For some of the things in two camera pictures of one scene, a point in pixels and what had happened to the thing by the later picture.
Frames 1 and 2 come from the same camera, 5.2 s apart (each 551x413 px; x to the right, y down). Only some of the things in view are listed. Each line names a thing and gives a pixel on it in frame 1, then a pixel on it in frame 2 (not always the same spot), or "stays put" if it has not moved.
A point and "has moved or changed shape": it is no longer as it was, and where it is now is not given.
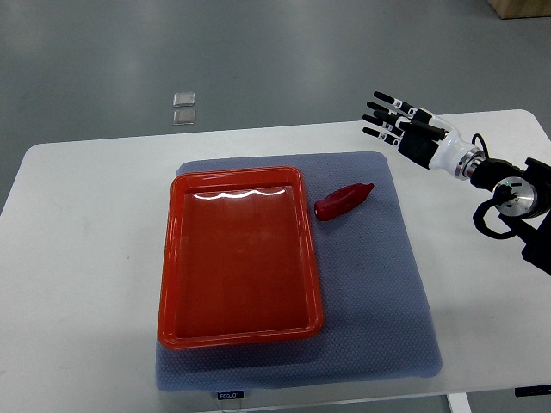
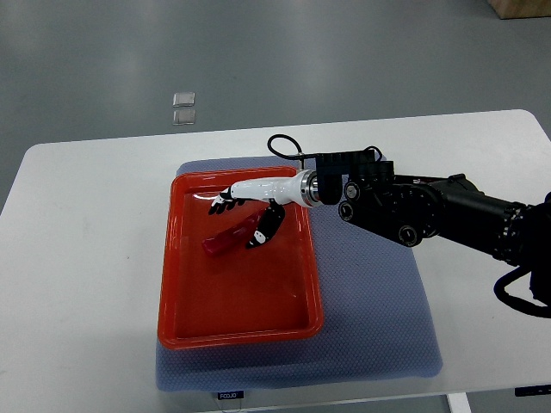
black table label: [231, 395] stays put
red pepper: [342, 200] has moved or changed shape
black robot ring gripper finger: [376, 120] → [222, 206]
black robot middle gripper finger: [386, 109] → [231, 205]
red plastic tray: [237, 264] stays put
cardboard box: [521, 9] stays put
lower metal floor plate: [182, 117] stays put
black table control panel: [532, 390] stays put
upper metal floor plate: [183, 99] stays put
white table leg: [459, 403] stays put
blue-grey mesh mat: [377, 320] stays put
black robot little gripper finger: [393, 140] → [213, 209]
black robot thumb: [437, 132] → [273, 217]
